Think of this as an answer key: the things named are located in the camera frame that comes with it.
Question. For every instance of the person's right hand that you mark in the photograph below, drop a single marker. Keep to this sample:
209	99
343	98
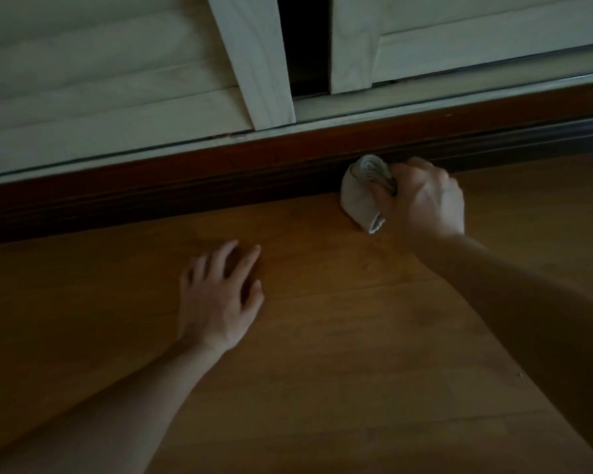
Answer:
427	202

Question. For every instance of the person's left hand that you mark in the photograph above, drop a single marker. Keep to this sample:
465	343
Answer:
215	310

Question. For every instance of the person's right thumb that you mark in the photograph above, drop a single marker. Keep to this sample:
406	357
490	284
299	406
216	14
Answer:
384	201

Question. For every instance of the person's left thumb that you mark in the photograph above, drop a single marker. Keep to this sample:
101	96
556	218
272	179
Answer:
254	298

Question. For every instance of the person's left middle finger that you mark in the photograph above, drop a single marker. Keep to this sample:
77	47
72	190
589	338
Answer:
225	259

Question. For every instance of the person's left little finger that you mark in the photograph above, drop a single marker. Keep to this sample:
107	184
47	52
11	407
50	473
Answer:
185	281

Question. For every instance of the grey cleaning cloth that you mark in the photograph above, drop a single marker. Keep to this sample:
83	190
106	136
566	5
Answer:
358	197

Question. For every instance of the person's left forearm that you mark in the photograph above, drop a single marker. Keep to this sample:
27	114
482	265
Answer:
94	417

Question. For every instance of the person's right forearm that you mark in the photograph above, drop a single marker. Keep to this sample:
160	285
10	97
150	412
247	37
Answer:
524	310

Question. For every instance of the dark brown wooden wardrobe plinth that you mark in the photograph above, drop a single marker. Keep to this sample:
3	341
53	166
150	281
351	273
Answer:
178	185

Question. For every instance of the silver sliding door track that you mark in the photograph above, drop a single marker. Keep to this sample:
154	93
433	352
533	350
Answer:
425	96

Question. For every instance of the white panelled sliding wardrobe door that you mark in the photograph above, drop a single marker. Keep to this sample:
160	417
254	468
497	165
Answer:
454	34

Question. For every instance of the white louvered sliding wardrobe door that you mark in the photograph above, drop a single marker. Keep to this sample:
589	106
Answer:
113	78

